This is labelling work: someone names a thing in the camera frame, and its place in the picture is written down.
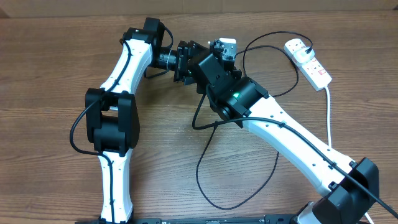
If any white power strip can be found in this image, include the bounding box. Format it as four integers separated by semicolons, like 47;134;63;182
284;39;332;91

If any black charging cable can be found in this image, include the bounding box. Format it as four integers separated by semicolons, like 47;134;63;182
195;30;313;211

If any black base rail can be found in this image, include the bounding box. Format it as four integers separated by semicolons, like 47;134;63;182
74;213;299;224

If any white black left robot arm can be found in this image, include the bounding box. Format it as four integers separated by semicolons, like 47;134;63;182
70;17;187;223

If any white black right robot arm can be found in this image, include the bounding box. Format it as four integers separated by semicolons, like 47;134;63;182
187;50;397;223

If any white charger adapter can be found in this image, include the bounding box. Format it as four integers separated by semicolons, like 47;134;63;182
293;47;315;65

